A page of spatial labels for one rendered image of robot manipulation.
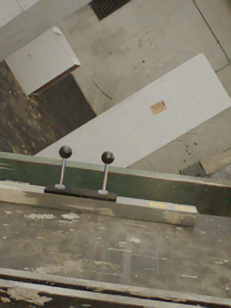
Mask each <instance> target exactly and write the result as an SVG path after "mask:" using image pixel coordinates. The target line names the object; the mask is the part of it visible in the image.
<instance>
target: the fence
mask: <svg viewBox="0 0 231 308"><path fill-rule="evenodd" d="M44 190H45V187H42V186H33V185H27V184H18V183H12V182H6V181H0V200H2V201H11V202H16V203H21V204H31V205H35V206H45V207H50V208H60V209H66V210H75V211H81V212H90V213H96V214H100V215H110V216H115V217H125V218H130V219H145V220H150V221H160V222H165V223H174V224H179V225H185V226H195V222H196V217H197V211H196V207H195V206H189V205H183V204H173V203H163V202H157V201H148V200H142V199H133V198H127V197H118V196H117V199H116V202H111V201H101V200H96V199H86V198H81V197H71V196H66V195H57V194H51V193H45V192H44ZM149 202H153V203H157V204H167V208H165V207H159V206H149ZM175 205H178V206H188V207H192V211H189V210H179V209H175Z"/></svg>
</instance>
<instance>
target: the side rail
mask: <svg viewBox="0 0 231 308"><path fill-rule="evenodd" d="M61 166H62V160H60V159H51V158H45V157H35V156H30V155H21V154H15V153H5V152H0V181H3V182H5V181H6V180H9V181H14V182H23V183H29V185H33V186H42V187H46V185H47V184H53V185H57V184H58V182H59V178H60V173H61ZM104 171H105V165H102V164H87V163H82V162H71V161H66V164H65V172H64V176H63V184H62V185H65V186H68V187H73V188H83V189H88V190H97V191H99V190H102V181H103V176H104ZM105 190H106V191H107V192H109V193H117V194H118V197H127V198H133V199H142V200H148V201H157V202H163V203H168V204H183V205H189V206H195V207H196V208H197V209H198V210H199V214H204V215H214V216H219V217H229V218H231V181H224V180H219V179H210V178H204V177H189V176H184V175H174V174H168V173H159V172H153V171H148V170H138V169H132V168H123V167H117V166H109V169H108V174H107V182H106V188H105Z"/></svg>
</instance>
